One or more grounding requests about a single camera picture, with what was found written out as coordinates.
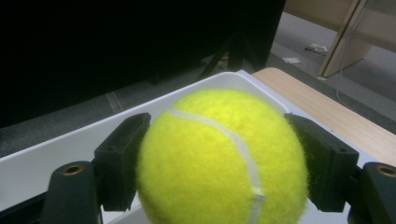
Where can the white floor socket box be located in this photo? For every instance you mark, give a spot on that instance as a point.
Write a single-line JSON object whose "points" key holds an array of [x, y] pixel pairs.
{"points": [[317, 47]]}

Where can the beige wooden desk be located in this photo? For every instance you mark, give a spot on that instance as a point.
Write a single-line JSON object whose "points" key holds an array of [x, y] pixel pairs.
{"points": [[351, 49]]}

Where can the black stand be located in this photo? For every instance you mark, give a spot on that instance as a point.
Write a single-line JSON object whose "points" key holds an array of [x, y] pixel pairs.
{"points": [[236, 53]]}

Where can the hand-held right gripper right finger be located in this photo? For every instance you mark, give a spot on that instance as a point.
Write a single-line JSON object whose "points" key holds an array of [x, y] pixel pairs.
{"points": [[330, 168]]}

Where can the white paper sheet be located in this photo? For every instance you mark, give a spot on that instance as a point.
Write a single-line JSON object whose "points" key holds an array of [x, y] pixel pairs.
{"points": [[291, 60]]}

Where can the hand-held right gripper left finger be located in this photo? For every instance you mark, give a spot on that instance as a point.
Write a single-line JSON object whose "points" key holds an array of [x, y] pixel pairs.
{"points": [[120, 161]]}

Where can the light wooden table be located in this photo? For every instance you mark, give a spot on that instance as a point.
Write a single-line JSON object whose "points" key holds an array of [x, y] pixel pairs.
{"points": [[327, 109]]}

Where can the black curtain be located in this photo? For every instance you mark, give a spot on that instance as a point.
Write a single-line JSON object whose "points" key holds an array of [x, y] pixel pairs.
{"points": [[93, 46]]}

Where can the yellow tennis ball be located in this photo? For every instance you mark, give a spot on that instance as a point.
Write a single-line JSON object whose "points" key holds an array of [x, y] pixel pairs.
{"points": [[218, 161]]}

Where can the white plastic bin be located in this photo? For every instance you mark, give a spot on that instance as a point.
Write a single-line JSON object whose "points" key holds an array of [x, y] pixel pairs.
{"points": [[62, 161]]}

